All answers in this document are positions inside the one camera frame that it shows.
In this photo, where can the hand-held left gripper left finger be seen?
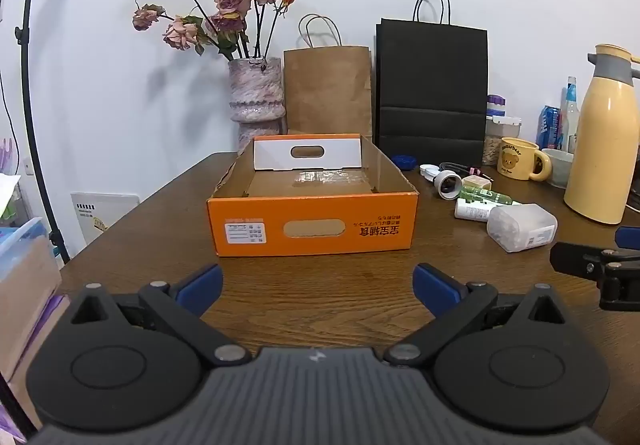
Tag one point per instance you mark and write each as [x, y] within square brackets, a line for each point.
[202, 287]

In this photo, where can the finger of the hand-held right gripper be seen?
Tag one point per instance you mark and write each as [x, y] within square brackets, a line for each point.
[629, 237]
[575, 260]

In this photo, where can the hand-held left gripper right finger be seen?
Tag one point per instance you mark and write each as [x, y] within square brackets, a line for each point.
[434, 287]

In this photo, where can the translucent plastic container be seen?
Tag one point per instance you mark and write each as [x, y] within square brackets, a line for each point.
[520, 227]

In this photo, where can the white nozzle bottle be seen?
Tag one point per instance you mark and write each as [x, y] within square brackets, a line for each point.
[472, 211]

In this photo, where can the orange cardboard box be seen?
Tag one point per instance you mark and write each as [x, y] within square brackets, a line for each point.
[260, 217]

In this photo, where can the green spray bottle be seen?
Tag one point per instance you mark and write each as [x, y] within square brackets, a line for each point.
[487, 196]

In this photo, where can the white square power adapter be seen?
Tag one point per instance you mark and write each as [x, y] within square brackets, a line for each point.
[477, 182]

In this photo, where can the yellow thermos jug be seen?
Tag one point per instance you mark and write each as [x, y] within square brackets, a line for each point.
[602, 150]

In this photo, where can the pale green cup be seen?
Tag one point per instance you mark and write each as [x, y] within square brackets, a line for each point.
[559, 167]

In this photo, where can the white round case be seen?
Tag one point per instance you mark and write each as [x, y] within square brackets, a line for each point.
[429, 173]

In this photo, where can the yellow bear mug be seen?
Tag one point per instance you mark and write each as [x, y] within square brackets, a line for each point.
[517, 157]

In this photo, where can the blue round lid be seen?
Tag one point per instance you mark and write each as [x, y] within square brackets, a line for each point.
[403, 162]

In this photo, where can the clear spray bottle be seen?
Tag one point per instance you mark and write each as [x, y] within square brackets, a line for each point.
[570, 115]

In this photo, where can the white lid grain container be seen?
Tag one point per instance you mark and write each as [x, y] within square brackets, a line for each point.
[495, 140]

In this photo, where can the purple lid jar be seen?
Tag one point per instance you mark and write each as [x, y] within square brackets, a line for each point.
[495, 104]

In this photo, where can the clear storage bin blue lid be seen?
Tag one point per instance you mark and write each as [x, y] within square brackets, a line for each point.
[25, 275]

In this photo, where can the pink marbled vase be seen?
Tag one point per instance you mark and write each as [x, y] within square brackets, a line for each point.
[256, 92]

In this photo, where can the black paper bag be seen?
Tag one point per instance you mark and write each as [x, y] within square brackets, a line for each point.
[430, 85]

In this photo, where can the white paper sheet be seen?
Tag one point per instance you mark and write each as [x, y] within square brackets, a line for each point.
[7, 187]

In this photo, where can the black pole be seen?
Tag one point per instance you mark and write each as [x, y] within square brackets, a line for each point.
[12, 405]

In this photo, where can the brown paper bag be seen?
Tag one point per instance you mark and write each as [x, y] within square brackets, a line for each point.
[327, 90]

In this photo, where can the black light stand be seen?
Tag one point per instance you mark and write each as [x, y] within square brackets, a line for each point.
[30, 50]

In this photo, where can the white wall panel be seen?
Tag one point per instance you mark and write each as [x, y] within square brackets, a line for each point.
[105, 215]

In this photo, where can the white wall socket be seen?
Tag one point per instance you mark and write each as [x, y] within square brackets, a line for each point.
[28, 165]

